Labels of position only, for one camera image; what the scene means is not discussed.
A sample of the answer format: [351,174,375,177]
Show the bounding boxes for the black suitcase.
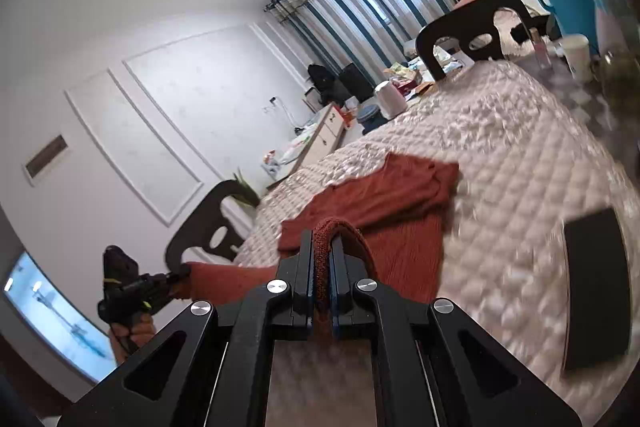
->
[339,63,376,102]

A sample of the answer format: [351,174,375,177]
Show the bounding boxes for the green potted plant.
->
[232,169,261,208]

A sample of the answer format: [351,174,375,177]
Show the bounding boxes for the rust red knit sweater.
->
[180,152,461,343]

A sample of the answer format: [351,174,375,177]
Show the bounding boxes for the black backpack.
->
[306,63,337,105]

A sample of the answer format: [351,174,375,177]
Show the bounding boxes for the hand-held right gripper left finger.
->
[57,229,321,427]

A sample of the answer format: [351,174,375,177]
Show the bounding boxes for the round glass jar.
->
[600,52,640,110]

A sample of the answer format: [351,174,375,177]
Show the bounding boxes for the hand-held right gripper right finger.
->
[330,232,583,427]

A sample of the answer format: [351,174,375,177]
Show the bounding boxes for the beige quilted blanket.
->
[232,57,640,408]

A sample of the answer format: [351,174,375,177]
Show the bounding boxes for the person's left hand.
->
[107,312,158,365]

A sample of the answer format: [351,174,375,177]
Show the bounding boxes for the white electric kettle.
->
[374,80,408,118]

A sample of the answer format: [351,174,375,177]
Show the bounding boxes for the blue bucket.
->
[357,104,386,134]

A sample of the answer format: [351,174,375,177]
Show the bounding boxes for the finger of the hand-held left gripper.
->
[142,282,182,314]
[140,269,192,287]

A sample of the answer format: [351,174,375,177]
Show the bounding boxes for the black smartphone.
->
[562,207,633,373]

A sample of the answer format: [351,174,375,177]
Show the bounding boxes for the pile of snack packets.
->
[384,56,476,100]

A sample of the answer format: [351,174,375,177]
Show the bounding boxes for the white cabinet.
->
[290,104,349,174]

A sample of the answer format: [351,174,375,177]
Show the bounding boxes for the small pink bottle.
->
[530,27,551,68]

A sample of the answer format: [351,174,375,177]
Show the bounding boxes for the bright screen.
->
[0,252,118,383]

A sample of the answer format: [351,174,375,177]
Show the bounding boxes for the dark wooden chair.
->
[416,0,535,82]
[165,179,261,275]

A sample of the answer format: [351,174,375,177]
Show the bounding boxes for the wall panel box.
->
[22,134,71,186]

